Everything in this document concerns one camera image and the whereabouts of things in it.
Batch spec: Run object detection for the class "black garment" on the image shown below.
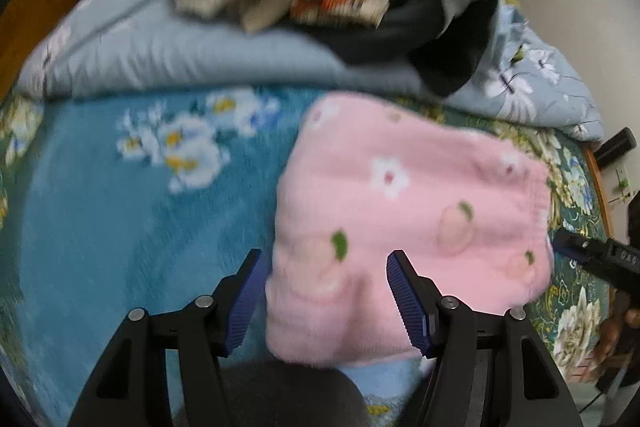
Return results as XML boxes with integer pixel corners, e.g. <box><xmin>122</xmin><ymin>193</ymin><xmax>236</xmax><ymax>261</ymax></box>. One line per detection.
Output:
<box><xmin>300</xmin><ymin>0</ymin><xmax>501</xmax><ymax>98</ymax></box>

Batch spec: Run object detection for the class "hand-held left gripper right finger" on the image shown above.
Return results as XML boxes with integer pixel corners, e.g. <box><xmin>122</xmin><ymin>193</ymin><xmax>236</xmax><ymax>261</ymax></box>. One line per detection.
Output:
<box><xmin>386</xmin><ymin>249</ymin><xmax>583</xmax><ymax>427</ymax></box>

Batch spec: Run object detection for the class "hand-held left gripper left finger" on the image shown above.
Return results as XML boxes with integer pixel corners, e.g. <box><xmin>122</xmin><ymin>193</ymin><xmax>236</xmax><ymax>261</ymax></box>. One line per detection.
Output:
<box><xmin>67</xmin><ymin>248</ymin><xmax>264</xmax><ymax>427</ymax></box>

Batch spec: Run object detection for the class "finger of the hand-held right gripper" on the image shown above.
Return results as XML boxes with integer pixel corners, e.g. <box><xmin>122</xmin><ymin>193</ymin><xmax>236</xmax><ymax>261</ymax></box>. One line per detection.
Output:
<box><xmin>550</xmin><ymin>229</ymin><xmax>640</xmax><ymax>293</ymax></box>

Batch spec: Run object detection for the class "teal floral bed sheet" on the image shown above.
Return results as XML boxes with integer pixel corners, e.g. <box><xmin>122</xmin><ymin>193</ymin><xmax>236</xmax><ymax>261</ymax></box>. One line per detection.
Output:
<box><xmin>0</xmin><ymin>84</ymin><xmax>613</xmax><ymax>427</ymax></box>

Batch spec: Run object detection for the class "wooden bed frame rail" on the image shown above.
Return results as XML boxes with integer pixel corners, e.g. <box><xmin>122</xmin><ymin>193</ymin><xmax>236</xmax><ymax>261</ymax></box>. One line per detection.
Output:
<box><xmin>582</xmin><ymin>144</ymin><xmax>618</xmax><ymax>240</ymax></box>

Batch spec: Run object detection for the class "wooden headboard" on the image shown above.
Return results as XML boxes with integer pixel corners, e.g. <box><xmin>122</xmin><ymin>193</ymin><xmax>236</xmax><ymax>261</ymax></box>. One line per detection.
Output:
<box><xmin>0</xmin><ymin>0</ymin><xmax>81</xmax><ymax>102</ymax></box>

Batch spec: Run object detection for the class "light blue floral quilt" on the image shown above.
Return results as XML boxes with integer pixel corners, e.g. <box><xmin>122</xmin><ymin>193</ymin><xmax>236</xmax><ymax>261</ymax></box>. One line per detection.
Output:
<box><xmin>20</xmin><ymin>0</ymin><xmax>606</xmax><ymax>142</ymax></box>

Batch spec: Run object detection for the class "person's right hand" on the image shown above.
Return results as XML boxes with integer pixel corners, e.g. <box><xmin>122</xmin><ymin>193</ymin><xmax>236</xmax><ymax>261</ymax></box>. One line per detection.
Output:
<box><xmin>594</xmin><ymin>314</ymin><xmax>627</xmax><ymax>383</ymax></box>

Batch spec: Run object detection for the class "pink floral knitted sweater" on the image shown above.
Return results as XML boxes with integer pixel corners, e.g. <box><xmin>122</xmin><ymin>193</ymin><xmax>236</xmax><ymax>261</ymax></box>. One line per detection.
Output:
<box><xmin>265</xmin><ymin>92</ymin><xmax>556</xmax><ymax>368</ymax></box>

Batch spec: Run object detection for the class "black cylindrical object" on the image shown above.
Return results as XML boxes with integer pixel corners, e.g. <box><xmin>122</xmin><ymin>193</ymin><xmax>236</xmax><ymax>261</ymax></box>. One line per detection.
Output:
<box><xmin>595</xmin><ymin>129</ymin><xmax>636</xmax><ymax>168</ymax></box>

